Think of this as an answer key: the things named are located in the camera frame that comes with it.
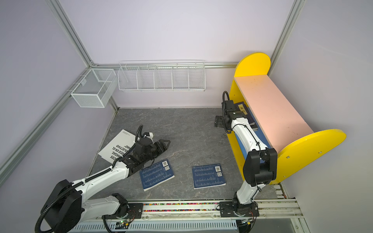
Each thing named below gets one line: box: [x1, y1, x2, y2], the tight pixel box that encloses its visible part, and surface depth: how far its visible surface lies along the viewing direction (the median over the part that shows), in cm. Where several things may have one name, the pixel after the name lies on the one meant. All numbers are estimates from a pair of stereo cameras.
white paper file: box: [98, 129, 136, 165], surface depth 96 cm
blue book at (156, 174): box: [139, 158, 175, 192], surface depth 86 cm
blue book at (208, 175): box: [191, 163, 227, 190], surface depth 86 cm
